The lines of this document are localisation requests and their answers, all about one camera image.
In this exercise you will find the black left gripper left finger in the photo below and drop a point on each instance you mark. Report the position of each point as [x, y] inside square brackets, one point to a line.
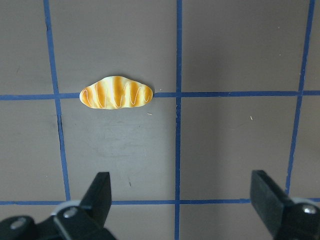
[86, 220]

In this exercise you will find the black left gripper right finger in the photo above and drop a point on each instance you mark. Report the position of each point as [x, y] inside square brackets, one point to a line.
[284, 217]

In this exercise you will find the striped toy bread loaf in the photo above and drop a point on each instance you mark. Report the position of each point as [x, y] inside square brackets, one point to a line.
[116, 92]

